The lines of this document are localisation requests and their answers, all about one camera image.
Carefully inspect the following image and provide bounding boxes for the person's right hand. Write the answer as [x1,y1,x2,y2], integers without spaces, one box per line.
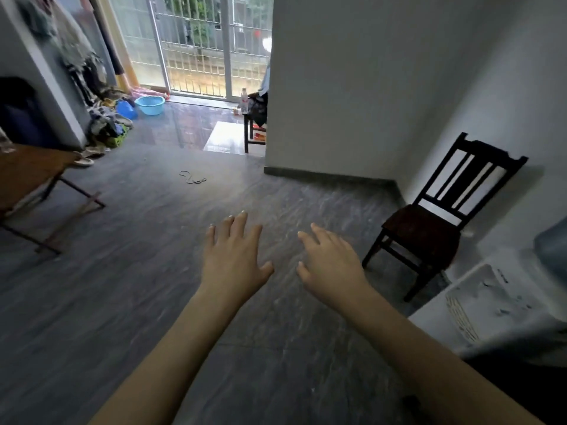
[295,223,373,311]

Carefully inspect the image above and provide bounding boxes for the person's left hand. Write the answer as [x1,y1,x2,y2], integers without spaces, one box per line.
[197,211,275,308]

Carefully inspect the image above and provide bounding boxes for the white water dispenser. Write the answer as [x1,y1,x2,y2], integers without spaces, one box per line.
[407,247,567,368]

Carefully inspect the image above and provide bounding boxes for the person's left forearm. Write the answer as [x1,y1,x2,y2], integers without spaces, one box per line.
[88,287,242,425]

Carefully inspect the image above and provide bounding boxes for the person's right forearm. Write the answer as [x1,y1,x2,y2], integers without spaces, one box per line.
[343,285,546,425]

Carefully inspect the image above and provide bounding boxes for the blue water jug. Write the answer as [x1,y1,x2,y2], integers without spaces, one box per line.
[533,216,567,284]

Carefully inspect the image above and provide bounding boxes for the dark wooden chair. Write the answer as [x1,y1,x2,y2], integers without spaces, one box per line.
[362,132,529,303]

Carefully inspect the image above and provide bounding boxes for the small dark stool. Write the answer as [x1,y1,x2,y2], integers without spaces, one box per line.
[242,112,268,154]

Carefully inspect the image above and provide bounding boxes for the blue plastic basin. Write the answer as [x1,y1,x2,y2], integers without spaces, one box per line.
[134,95,166,116]

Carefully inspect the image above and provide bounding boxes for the pile of clothes and shoes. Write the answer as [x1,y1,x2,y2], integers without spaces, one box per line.
[86,99,133,149]

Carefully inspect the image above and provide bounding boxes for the pink plastic basin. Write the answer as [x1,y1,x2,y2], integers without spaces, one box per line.
[131,87,170,101]

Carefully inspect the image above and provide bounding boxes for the glass sliding door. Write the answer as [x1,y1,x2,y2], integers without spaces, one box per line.
[108,0,275,102]

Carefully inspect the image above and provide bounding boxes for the wooden folding table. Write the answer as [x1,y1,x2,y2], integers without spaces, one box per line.
[0,143,106,255]

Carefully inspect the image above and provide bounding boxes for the dark blue suitcase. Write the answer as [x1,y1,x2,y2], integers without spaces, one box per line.
[8,106,58,149]

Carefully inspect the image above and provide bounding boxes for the tan curtain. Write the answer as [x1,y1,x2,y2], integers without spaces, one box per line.
[95,0,141,91]

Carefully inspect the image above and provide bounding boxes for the hanging clothes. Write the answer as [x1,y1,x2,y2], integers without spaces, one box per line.
[17,0,116,107]

